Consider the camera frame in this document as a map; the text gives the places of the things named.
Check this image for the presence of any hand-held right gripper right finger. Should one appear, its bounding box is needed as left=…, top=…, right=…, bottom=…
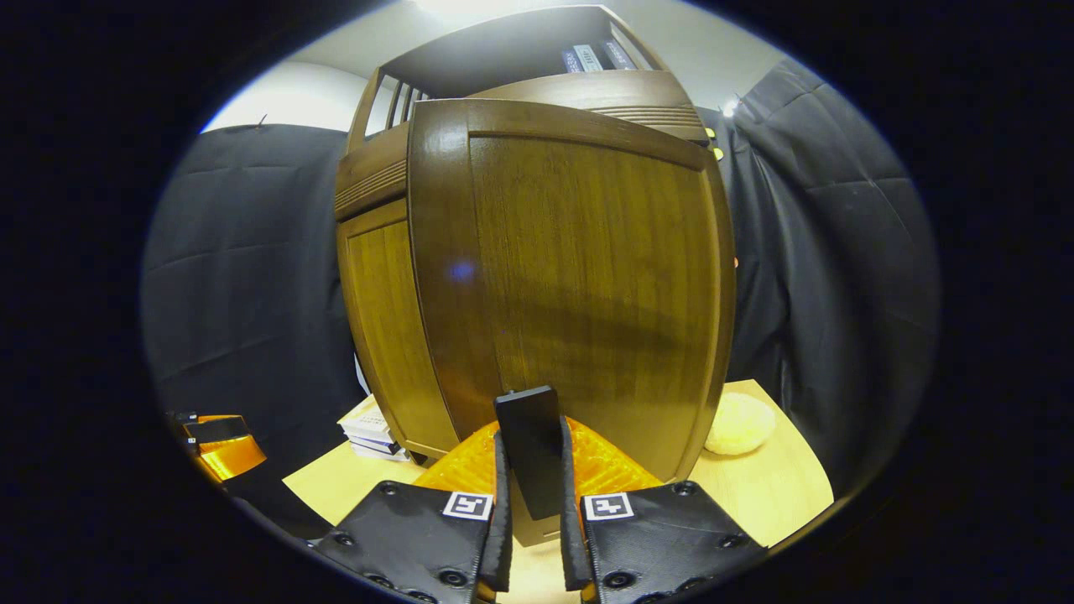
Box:
left=557, top=417, right=769, bottom=604

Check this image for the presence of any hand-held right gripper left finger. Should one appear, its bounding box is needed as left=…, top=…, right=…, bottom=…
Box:
left=315, top=419, right=514, bottom=604

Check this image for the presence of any black door handle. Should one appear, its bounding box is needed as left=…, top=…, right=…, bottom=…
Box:
left=493, top=386, right=566, bottom=522

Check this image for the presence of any wooden double-door shoe cabinet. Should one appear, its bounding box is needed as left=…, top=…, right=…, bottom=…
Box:
left=334, top=4, right=738, bottom=548

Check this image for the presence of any wooden cabinet door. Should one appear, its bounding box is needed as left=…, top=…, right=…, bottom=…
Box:
left=336, top=199, right=461, bottom=461
left=407, top=98, right=738, bottom=548

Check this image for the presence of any stack of white books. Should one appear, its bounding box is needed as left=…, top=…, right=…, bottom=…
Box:
left=336, top=393, right=413, bottom=463

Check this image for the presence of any black backdrop cloth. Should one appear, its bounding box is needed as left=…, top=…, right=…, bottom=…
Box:
left=141, top=59, right=941, bottom=539

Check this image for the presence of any yellow plush toy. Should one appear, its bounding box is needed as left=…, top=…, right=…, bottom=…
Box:
left=702, top=391, right=778, bottom=457

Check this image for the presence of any wooden ribbed drawer front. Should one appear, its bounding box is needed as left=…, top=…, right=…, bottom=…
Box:
left=334, top=70, right=712, bottom=224

